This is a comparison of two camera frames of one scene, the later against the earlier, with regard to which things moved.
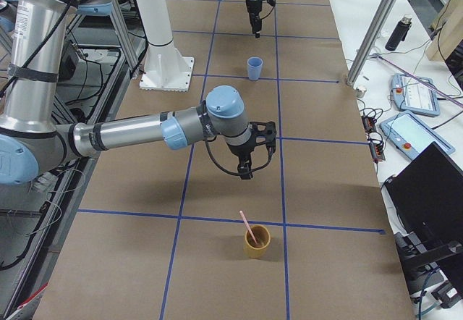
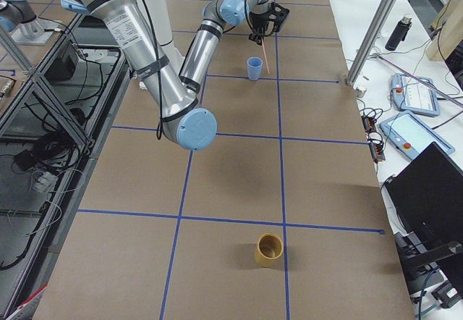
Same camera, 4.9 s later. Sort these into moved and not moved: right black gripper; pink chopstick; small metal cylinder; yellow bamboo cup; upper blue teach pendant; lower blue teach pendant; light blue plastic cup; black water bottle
Moved: yellow bamboo cup; right black gripper; pink chopstick
Not moved: black water bottle; upper blue teach pendant; lower blue teach pendant; light blue plastic cup; small metal cylinder
